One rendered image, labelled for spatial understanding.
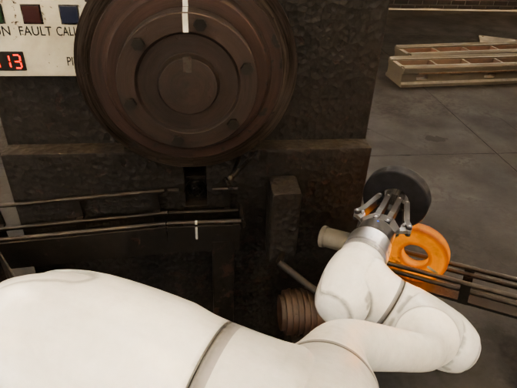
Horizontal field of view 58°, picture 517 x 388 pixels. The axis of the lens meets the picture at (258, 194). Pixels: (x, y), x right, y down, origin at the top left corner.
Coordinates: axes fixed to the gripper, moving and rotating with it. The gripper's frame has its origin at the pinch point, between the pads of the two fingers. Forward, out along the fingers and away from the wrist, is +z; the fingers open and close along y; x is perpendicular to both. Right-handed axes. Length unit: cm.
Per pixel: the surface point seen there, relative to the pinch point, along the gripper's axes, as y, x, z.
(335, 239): -12.3, -17.8, -2.9
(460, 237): 19, -92, 114
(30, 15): -81, 35, -25
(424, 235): 8.3, -8.2, -2.0
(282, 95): -28.5, 19.7, -5.0
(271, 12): -31.3, 37.6, -6.1
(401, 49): -81, -89, 375
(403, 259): 5.2, -17.5, -2.1
